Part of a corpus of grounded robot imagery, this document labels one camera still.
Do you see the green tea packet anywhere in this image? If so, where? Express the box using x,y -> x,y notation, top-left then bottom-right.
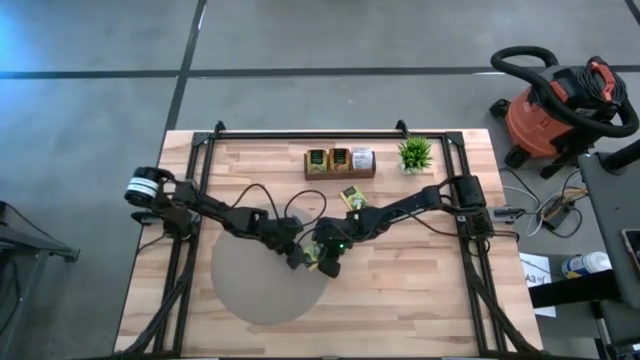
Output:
302,242 -> 326,272
339,184 -> 370,211
306,149 -> 329,172

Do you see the black power adapter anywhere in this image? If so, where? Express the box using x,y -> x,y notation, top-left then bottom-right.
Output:
542,202 -> 576,231

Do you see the orange white tea packet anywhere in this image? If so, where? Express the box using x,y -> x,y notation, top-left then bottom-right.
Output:
351,147 -> 375,170

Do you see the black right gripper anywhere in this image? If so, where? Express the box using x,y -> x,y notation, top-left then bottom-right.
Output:
314,234 -> 354,279

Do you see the white paper sheet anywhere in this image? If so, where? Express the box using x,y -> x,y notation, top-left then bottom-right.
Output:
518,252 -> 557,319

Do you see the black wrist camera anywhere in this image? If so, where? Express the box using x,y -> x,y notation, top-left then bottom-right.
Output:
312,217 -> 347,240
267,214 -> 305,236

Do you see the round grey mat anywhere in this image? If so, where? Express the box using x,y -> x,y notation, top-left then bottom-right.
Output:
209,204 -> 332,326

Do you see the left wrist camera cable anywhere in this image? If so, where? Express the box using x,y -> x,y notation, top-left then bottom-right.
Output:
233,182 -> 329,227

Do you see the black vacuum hose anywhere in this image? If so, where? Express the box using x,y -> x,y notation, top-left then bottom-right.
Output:
490,45 -> 640,139

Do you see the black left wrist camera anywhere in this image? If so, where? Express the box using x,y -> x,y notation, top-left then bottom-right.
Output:
267,214 -> 305,236

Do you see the yellow tea packet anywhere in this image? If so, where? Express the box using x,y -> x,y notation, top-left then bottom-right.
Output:
328,148 -> 352,171

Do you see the smartphone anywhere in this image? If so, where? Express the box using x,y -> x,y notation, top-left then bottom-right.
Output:
621,228 -> 640,274

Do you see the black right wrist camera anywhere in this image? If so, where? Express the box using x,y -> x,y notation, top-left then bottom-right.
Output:
312,217 -> 347,240

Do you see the black aluminium table frame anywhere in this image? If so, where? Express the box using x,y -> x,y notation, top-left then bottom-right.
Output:
117,119 -> 544,360

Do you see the orange shop vacuum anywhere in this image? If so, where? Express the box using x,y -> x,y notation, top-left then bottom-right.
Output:
488,55 -> 631,166

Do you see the black metal stand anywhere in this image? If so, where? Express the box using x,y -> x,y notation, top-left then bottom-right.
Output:
0,199 -> 81,360

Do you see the grey desk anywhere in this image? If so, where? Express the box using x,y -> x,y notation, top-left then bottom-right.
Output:
578,149 -> 640,311

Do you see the black shelf bar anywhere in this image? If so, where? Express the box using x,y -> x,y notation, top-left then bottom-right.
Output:
528,269 -> 621,309

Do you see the white wipes canister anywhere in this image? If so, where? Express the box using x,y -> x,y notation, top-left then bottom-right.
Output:
561,251 -> 613,280

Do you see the green plant in white pot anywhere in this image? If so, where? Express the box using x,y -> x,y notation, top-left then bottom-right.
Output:
398,134 -> 434,175

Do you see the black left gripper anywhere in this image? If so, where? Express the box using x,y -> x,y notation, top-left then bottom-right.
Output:
264,232 -> 308,271

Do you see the wooden tea organizer box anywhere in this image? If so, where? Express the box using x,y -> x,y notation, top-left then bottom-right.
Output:
303,148 -> 378,182

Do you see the black padded bar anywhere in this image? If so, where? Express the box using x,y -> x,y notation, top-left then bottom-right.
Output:
602,139 -> 640,172

